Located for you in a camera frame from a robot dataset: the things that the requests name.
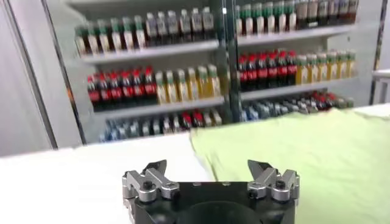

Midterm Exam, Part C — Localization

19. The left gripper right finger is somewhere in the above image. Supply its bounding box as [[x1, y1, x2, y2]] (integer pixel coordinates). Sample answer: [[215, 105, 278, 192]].
[[247, 159, 301, 203]]

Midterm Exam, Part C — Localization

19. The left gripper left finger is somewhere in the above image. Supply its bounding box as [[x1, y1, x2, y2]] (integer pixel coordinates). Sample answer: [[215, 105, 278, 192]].
[[121, 159, 180, 204]]

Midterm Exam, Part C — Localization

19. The light green t-shirt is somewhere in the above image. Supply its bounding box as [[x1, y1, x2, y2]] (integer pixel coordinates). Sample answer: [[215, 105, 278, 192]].
[[189, 108, 390, 224]]

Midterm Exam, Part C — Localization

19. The small dark white cap bottle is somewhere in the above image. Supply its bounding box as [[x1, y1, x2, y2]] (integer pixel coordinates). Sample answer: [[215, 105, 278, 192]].
[[140, 117, 152, 138], [150, 117, 162, 137], [287, 99, 299, 114], [277, 100, 289, 116]]

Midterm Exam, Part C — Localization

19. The clear greenish water bottle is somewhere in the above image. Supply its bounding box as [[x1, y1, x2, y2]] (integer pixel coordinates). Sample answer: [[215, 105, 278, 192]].
[[119, 119, 132, 140], [258, 102, 270, 119], [268, 102, 280, 117], [130, 118, 142, 139]]

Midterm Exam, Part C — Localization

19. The small dark patterned label bottle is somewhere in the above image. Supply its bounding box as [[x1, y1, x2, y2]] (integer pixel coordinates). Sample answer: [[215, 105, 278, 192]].
[[170, 114, 183, 135], [160, 115, 172, 136], [297, 97, 308, 115], [306, 96, 317, 114]]

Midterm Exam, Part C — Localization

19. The blue water bottle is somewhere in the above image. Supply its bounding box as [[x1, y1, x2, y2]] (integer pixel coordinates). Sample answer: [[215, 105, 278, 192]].
[[240, 105, 251, 122], [99, 121, 112, 142], [109, 120, 122, 141], [249, 103, 260, 120]]

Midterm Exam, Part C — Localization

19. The small red cap cola bottle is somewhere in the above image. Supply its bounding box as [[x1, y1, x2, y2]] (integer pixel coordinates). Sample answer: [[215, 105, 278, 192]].
[[191, 110, 204, 128], [323, 92, 336, 110], [181, 111, 193, 132], [313, 93, 326, 112]]

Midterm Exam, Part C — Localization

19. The white cooler shelf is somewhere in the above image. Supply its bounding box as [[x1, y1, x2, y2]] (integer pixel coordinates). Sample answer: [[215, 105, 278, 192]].
[[239, 77, 357, 101], [93, 96, 226, 120], [79, 39, 220, 65], [236, 24, 357, 47]]

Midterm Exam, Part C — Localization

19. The yellow juice bottle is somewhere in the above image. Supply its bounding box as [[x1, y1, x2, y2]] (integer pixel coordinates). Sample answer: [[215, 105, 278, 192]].
[[175, 69, 189, 103], [316, 53, 328, 82], [336, 51, 348, 79], [155, 71, 168, 105], [186, 67, 199, 101], [197, 66, 210, 100], [296, 55, 308, 85], [346, 49, 357, 78], [326, 51, 338, 81], [166, 70, 178, 103], [306, 54, 318, 84], [208, 64, 222, 98]]

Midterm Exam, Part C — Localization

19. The green cap tea bottle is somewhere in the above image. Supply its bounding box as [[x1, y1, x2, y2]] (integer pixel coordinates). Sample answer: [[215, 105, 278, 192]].
[[121, 16, 135, 51], [274, 1, 286, 33], [133, 15, 146, 49], [235, 5, 244, 37], [86, 23, 100, 55], [74, 26, 88, 57], [242, 4, 254, 36], [263, 2, 275, 33], [108, 18, 122, 52], [252, 2, 265, 35], [285, 0, 297, 32], [97, 20, 110, 54]]

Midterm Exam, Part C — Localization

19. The white side table right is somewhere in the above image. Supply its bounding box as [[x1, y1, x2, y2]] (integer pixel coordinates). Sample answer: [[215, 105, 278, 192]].
[[370, 69, 390, 104]]

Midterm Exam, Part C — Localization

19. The glass door beverage cooler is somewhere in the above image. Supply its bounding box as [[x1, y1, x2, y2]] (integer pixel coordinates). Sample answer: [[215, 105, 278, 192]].
[[224, 0, 381, 122], [42, 0, 235, 144]]

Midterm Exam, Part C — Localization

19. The open glass cooler door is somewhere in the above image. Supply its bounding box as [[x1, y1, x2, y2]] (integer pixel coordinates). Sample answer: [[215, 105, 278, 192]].
[[367, 0, 390, 106], [2, 0, 86, 150]]

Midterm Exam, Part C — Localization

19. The dark bottle beige label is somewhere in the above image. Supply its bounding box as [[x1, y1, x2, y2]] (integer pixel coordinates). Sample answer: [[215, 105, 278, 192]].
[[307, 0, 319, 29], [295, 0, 308, 30]]

